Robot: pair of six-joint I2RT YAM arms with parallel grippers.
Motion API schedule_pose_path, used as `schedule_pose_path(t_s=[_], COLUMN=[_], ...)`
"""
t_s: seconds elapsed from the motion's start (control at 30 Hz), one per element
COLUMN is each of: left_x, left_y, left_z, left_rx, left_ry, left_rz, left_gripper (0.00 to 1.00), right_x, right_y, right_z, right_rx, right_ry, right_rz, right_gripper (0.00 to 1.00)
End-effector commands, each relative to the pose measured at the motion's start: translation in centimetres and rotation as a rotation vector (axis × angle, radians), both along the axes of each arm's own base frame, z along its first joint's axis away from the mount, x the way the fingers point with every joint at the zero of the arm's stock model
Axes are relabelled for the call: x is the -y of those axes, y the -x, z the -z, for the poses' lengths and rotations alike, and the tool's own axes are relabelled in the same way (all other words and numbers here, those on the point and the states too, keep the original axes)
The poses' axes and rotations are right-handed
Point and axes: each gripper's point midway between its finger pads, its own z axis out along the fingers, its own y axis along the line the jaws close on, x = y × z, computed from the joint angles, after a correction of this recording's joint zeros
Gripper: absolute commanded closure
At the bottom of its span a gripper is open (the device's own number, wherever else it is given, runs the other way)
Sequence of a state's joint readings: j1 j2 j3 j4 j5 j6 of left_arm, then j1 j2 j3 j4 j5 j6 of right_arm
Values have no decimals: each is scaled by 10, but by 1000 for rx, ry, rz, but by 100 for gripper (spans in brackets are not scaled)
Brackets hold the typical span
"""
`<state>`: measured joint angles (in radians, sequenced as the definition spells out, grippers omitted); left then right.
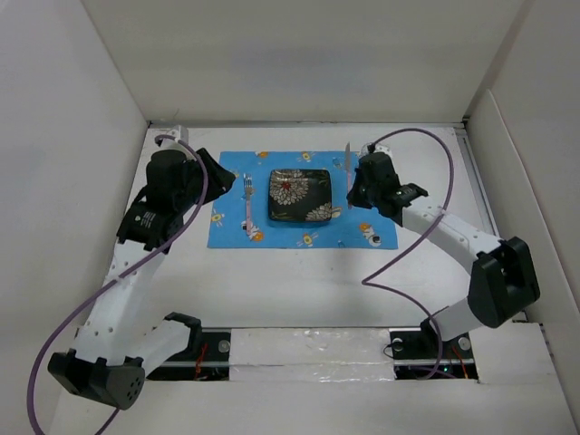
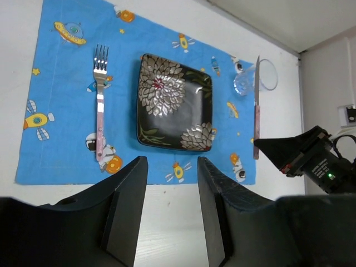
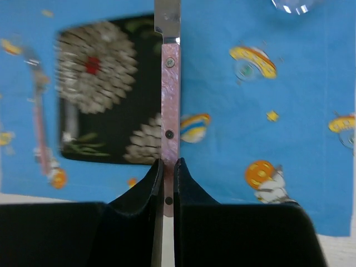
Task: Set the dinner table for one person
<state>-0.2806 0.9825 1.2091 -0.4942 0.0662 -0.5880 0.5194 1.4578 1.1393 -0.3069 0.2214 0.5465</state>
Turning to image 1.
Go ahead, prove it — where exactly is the pink-handled fork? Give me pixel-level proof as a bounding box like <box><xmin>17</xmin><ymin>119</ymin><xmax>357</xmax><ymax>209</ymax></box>
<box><xmin>244</xmin><ymin>173</ymin><xmax>254</xmax><ymax>238</ymax></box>

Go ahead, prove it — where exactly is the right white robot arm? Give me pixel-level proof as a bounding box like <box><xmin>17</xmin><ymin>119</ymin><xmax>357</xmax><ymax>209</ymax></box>
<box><xmin>347</xmin><ymin>152</ymin><xmax>540</xmax><ymax>357</ymax></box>

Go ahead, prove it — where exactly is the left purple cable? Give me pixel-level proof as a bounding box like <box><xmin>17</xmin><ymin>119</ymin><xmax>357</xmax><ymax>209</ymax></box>
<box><xmin>26</xmin><ymin>133</ymin><xmax>211</xmax><ymax>435</ymax></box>

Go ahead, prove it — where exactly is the pink-handled knife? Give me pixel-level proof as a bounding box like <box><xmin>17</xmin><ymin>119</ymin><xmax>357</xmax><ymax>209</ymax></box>
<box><xmin>344</xmin><ymin>141</ymin><xmax>353</xmax><ymax>209</ymax></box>

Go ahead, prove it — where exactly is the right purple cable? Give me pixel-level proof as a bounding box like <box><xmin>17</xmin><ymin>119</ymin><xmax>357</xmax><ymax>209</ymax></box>
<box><xmin>362</xmin><ymin>128</ymin><xmax>456</xmax><ymax>380</ymax></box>

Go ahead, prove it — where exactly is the purple cable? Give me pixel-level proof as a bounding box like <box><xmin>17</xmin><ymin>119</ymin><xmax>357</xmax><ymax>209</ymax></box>
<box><xmin>26</xmin><ymin>133</ymin><xmax>211</xmax><ymax>435</ymax></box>
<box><xmin>362</xmin><ymin>128</ymin><xmax>456</xmax><ymax>380</ymax></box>

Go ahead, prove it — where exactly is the blue space-print cloth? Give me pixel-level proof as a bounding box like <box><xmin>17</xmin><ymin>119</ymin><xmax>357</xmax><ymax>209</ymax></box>
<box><xmin>208</xmin><ymin>150</ymin><xmax>398</xmax><ymax>249</ymax></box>

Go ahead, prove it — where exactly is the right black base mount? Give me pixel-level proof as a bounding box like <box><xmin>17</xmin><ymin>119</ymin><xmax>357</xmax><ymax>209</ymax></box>
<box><xmin>382</xmin><ymin>328</ymin><xmax>479</xmax><ymax>381</ymax></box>

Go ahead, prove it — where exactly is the black floral square plate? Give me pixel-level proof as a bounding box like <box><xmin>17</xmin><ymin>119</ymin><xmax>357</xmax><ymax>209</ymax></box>
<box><xmin>268</xmin><ymin>169</ymin><xmax>333</xmax><ymax>223</ymax></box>

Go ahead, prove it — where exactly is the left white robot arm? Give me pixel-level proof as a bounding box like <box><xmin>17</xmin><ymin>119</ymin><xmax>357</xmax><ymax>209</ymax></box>
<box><xmin>48</xmin><ymin>148</ymin><xmax>236</xmax><ymax>410</ymax></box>

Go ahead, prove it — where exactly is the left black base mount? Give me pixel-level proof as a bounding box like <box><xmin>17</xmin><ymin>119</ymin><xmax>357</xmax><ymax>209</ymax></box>
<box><xmin>147</xmin><ymin>329</ymin><xmax>231</xmax><ymax>382</ymax></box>

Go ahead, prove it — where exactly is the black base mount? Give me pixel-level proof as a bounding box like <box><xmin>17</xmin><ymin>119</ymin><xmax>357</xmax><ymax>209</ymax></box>
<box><xmin>147</xmin><ymin>329</ymin><xmax>231</xmax><ymax>382</ymax></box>
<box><xmin>382</xmin><ymin>328</ymin><xmax>479</xmax><ymax>381</ymax></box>

